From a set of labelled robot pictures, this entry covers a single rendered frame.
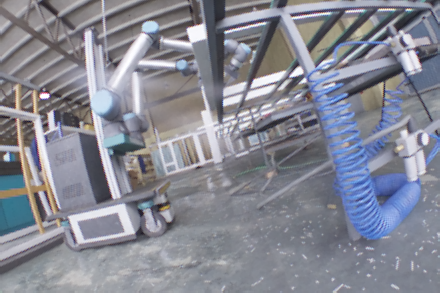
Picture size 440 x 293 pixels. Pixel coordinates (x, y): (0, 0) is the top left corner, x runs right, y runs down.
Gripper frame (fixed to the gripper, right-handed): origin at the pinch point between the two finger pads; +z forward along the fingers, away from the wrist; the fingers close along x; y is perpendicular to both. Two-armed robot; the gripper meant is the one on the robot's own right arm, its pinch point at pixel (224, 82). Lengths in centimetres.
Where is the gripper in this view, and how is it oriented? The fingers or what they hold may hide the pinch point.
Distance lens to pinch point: 166.7
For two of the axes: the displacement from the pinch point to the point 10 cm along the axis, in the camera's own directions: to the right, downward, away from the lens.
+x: -8.1, -5.8, 0.7
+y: 3.6, -4.0, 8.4
